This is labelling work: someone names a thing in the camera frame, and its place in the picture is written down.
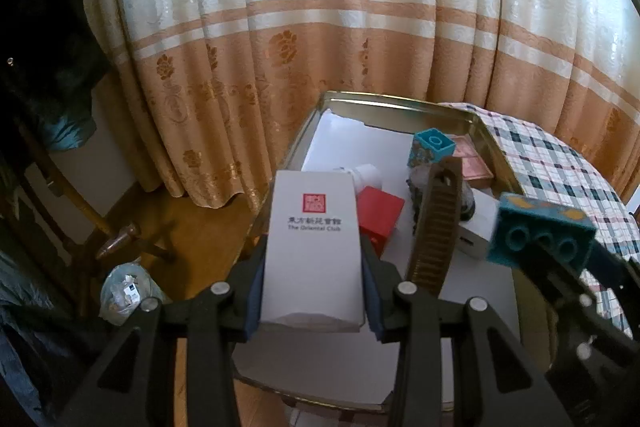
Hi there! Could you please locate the crumpled plastic bag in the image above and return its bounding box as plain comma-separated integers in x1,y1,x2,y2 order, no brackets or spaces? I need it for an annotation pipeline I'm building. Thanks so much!
99,262,170,326

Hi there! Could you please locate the plaid tablecloth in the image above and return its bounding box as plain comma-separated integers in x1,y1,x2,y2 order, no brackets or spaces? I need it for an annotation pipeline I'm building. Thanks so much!
439,100,640,338

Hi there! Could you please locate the pink framed makeup palette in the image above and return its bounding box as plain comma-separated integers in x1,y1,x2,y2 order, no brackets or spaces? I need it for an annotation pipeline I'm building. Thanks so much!
449,134,494,190

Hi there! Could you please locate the blue bear toy brick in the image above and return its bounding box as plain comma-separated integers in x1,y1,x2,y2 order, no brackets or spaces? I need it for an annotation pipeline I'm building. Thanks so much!
407,128,456,168

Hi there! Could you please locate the white power adapter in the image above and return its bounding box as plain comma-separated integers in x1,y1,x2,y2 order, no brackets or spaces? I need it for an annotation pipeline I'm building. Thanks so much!
456,188,499,261

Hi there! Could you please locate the cream and tan curtain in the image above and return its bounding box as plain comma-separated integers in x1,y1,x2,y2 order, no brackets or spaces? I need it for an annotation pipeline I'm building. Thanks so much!
84,0,639,208

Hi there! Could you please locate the brown wooden comb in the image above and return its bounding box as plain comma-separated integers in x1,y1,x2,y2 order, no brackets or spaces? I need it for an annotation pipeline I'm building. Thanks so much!
406,156,463,297

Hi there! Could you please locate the white pill bottle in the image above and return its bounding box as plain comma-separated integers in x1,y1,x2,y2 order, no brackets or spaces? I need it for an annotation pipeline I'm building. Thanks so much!
334,164,383,194

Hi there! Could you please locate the white rectangular carton box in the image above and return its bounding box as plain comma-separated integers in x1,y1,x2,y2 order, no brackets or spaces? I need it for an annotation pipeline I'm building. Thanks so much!
260,170,364,333

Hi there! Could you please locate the long blue toy brick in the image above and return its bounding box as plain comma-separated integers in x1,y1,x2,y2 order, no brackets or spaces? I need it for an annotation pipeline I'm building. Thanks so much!
487,193,597,274

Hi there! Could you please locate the red toy brick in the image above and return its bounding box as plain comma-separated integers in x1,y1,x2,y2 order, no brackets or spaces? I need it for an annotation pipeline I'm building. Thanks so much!
357,186,405,258

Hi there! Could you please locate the grey black rock toy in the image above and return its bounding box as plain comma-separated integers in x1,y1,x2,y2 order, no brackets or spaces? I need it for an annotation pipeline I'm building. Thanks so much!
407,164,476,225

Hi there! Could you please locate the gold metal tin tray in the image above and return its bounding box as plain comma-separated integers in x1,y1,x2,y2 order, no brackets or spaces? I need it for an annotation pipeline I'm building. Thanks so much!
229,90,557,413

